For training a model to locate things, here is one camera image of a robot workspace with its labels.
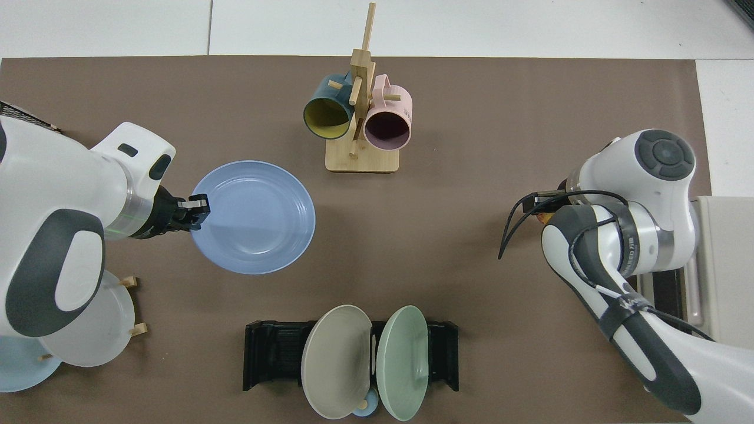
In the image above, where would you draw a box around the wooden plate rack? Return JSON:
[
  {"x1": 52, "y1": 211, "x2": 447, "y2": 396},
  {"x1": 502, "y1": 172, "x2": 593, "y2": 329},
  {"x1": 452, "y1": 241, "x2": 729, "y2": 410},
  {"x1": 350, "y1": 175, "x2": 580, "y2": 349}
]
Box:
[{"x1": 37, "y1": 276, "x2": 148, "y2": 362}]

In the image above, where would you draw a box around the grey white plate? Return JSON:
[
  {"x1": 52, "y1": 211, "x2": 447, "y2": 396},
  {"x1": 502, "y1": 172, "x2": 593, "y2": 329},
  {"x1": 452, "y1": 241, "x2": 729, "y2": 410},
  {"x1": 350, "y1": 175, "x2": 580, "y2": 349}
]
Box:
[{"x1": 38, "y1": 270, "x2": 136, "y2": 367}]

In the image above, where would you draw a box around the black dish rack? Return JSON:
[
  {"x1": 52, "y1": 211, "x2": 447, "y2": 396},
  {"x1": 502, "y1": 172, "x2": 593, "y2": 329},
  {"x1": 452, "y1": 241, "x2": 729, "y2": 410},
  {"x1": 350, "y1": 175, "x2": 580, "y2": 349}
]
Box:
[{"x1": 243, "y1": 320, "x2": 460, "y2": 392}]

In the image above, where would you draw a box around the beige plate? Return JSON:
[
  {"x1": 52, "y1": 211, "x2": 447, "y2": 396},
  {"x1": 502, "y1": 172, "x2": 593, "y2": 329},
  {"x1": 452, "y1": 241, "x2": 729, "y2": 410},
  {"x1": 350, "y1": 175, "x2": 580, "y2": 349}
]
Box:
[{"x1": 300, "y1": 304, "x2": 373, "y2": 420}]

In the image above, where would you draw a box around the light blue plate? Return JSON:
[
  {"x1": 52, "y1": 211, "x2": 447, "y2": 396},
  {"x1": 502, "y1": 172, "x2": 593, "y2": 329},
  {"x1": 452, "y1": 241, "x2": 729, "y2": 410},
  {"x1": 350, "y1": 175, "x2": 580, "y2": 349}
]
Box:
[{"x1": 0, "y1": 336, "x2": 62, "y2": 393}]

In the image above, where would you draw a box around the pale green plate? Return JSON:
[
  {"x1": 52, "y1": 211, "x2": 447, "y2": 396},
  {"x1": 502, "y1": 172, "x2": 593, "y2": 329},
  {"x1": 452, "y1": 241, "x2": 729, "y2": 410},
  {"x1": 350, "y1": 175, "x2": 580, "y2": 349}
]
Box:
[{"x1": 376, "y1": 305, "x2": 429, "y2": 422}]

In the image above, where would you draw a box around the dark blue cup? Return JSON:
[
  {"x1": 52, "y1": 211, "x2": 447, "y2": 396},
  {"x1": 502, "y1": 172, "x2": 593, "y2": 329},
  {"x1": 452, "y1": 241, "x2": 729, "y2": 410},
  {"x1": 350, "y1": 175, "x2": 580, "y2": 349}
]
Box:
[{"x1": 303, "y1": 74, "x2": 356, "y2": 141}]

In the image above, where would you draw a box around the wooden cup stand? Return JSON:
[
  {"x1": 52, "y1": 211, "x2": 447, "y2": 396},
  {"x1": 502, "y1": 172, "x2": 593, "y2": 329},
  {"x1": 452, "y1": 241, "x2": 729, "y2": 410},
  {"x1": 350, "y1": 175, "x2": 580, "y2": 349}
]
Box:
[{"x1": 325, "y1": 3, "x2": 401, "y2": 173}]

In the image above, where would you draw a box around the pink cup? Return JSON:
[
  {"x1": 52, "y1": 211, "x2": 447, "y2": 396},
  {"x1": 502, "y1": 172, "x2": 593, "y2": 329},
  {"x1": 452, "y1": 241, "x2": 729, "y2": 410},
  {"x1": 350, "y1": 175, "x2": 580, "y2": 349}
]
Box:
[{"x1": 363, "y1": 74, "x2": 413, "y2": 150}]

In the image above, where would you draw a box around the small blue round thing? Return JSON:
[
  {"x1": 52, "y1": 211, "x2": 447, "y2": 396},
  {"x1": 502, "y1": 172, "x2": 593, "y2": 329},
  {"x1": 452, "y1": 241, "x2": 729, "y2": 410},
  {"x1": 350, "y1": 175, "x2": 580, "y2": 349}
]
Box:
[{"x1": 352, "y1": 389, "x2": 379, "y2": 419}]

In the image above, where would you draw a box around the brown table cloth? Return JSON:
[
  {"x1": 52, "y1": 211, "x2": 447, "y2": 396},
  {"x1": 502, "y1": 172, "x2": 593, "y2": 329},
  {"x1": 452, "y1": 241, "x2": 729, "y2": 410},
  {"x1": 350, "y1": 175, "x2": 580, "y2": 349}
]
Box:
[{"x1": 0, "y1": 56, "x2": 713, "y2": 424}]

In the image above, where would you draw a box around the pale toaster oven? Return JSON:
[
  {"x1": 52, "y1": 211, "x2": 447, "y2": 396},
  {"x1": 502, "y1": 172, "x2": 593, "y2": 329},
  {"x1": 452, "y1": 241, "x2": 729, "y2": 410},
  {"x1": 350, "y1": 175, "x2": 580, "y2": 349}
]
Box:
[{"x1": 639, "y1": 196, "x2": 754, "y2": 348}]

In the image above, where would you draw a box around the wire basket with wooden floor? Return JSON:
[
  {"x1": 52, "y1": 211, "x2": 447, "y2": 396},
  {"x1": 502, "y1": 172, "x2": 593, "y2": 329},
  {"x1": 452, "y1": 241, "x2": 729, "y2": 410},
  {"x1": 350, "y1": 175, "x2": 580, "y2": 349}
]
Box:
[{"x1": 0, "y1": 101, "x2": 62, "y2": 134}]

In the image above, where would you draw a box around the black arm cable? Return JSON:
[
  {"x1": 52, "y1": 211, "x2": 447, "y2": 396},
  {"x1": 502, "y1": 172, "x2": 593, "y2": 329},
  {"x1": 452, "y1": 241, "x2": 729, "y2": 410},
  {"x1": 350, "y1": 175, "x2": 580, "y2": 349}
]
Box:
[{"x1": 498, "y1": 190, "x2": 716, "y2": 343}]

